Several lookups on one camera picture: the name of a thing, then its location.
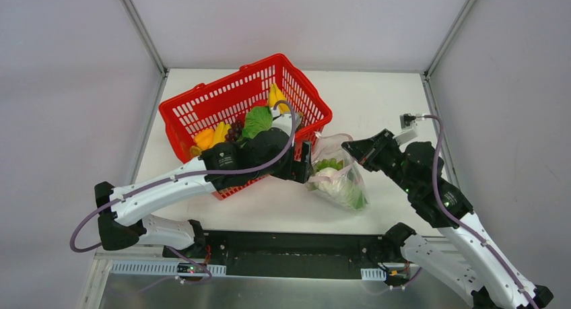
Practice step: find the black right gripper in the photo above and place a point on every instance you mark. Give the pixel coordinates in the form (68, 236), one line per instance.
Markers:
(376, 150)

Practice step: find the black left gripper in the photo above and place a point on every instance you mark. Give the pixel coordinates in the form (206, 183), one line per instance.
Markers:
(297, 167)

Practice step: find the green grape bunch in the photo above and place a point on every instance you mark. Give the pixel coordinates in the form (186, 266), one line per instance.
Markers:
(329, 163)

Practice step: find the clear zip top bag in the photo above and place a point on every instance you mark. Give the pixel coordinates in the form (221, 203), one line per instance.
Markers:
(330, 147)

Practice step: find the red plastic shopping basket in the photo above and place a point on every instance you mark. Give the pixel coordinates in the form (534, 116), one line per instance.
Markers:
(230, 98)

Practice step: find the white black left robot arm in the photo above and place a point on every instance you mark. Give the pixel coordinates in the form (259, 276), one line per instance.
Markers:
(130, 218)

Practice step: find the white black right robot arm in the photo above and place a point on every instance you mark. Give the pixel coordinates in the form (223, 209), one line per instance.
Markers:
(486, 279)

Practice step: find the green lettuce leaf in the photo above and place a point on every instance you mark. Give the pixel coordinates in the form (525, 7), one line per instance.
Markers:
(258, 119)

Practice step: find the yellow banana bunch back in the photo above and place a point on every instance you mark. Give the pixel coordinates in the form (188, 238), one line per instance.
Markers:
(276, 100)

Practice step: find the yellow banana bunch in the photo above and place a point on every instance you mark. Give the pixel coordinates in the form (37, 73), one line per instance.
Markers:
(276, 100)
(220, 133)

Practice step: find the yellow banana bunch front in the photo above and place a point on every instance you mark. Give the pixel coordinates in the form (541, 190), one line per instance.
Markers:
(220, 133)

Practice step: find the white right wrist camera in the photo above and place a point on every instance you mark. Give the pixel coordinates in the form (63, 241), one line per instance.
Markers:
(408, 128)

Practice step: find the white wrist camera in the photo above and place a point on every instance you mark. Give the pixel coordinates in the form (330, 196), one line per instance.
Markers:
(408, 128)
(287, 122)

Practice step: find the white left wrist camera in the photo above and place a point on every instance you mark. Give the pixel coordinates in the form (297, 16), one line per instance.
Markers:
(287, 122)

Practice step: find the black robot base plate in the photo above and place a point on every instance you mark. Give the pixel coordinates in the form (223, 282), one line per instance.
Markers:
(319, 256)

